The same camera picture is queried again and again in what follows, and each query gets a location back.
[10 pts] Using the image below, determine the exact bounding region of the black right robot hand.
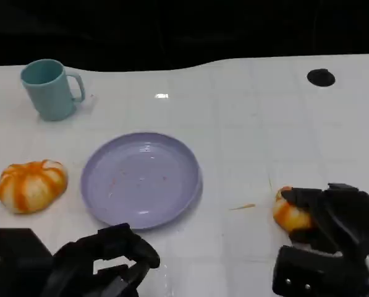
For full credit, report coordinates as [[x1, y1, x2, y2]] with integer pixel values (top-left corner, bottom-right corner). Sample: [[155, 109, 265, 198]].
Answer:
[[272, 183, 369, 297]]

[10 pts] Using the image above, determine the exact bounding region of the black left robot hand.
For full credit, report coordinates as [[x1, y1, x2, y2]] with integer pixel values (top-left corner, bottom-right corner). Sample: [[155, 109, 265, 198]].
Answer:
[[0, 223, 161, 297]]

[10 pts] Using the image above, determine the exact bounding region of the orange and white bread roll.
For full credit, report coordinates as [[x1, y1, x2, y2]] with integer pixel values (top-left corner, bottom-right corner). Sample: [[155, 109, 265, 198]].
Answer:
[[273, 186, 315, 233], [0, 159, 69, 214]]

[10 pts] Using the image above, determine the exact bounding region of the black round table grommet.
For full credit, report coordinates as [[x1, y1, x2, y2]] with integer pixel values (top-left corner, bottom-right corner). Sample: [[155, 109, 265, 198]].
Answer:
[[307, 69, 336, 87]]

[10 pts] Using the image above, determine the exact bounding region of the lilac plate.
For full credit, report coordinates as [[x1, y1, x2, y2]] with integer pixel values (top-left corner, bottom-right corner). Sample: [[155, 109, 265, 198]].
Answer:
[[80, 132, 203, 230]]

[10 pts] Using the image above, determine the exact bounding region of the pale green mug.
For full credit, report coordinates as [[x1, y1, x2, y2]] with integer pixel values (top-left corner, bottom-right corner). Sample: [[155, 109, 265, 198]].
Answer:
[[20, 59, 87, 122]]

